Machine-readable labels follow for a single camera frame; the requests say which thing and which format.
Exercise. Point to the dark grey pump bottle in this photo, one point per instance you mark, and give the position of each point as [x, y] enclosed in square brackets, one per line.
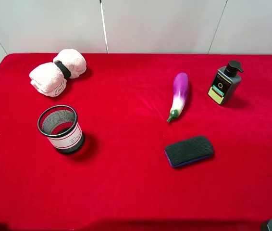
[226, 81]

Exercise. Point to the purple toy eggplant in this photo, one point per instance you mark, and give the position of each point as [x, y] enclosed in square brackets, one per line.
[180, 93]

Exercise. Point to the black blue board eraser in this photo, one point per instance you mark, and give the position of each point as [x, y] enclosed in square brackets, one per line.
[189, 151]

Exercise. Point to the red velvet table cloth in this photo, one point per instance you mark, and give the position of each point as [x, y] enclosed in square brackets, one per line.
[121, 177]

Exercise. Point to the black mesh pen cup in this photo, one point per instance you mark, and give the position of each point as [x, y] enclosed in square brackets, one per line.
[59, 124]

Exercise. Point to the black band on towel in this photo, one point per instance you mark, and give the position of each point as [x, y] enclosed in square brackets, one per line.
[66, 72]

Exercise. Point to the rolled pink towel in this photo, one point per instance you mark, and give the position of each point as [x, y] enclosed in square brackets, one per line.
[48, 79]

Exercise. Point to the grey metal wall strip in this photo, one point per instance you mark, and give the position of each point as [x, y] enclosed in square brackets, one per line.
[104, 26]

